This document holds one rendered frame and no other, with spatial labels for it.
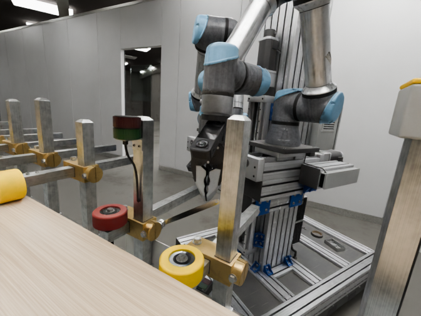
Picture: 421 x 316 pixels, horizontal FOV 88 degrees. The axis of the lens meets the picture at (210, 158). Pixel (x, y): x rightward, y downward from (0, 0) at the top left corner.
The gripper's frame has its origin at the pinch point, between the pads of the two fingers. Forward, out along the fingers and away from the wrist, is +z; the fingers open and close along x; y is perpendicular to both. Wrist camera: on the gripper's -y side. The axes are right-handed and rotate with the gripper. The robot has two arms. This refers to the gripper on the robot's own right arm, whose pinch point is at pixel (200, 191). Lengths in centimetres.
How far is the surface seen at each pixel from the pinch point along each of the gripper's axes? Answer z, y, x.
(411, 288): 83, 120, -110
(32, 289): -8, -63, -12
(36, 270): -8, -61, -8
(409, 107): -36, -39, -52
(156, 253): 6.4, -33.3, -7.3
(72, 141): -12, -12, 73
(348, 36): -122, 228, -36
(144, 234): -2.4, -38.3, -7.7
